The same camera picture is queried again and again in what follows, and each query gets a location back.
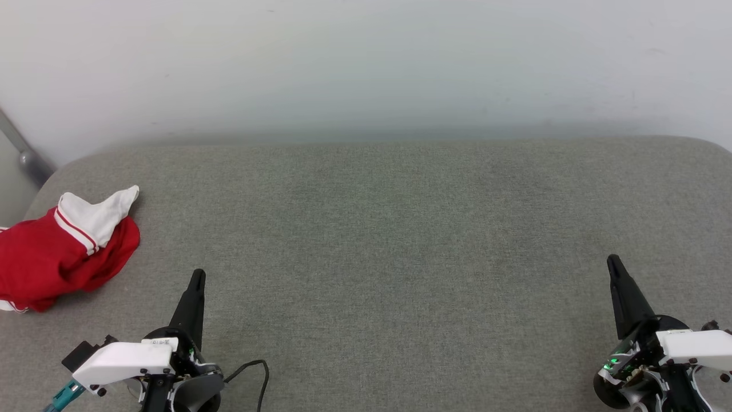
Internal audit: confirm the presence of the red and white shirt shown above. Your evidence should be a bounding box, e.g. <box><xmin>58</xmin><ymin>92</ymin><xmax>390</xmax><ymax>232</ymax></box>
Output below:
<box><xmin>0</xmin><ymin>185</ymin><xmax>141</xmax><ymax>314</ymax></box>

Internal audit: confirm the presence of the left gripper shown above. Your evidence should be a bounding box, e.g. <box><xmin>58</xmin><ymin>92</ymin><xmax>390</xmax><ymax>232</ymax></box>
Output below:
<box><xmin>140</xmin><ymin>269</ymin><xmax>225</xmax><ymax>412</ymax></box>

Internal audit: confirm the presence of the grey metal pole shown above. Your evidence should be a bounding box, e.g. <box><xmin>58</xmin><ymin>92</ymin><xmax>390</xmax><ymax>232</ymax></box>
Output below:
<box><xmin>0</xmin><ymin>109</ymin><xmax>56</xmax><ymax>187</ymax></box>

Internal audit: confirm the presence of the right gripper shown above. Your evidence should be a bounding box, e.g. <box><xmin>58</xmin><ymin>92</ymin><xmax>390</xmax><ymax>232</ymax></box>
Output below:
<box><xmin>593</xmin><ymin>254</ymin><xmax>732</xmax><ymax>412</ymax></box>

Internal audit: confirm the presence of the thin black left gripper cable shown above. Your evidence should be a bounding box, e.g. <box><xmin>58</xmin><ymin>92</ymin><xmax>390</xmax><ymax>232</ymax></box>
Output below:
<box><xmin>223</xmin><ymin>359</ymin><xmax>270</xmax><ymax>412</ymax></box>

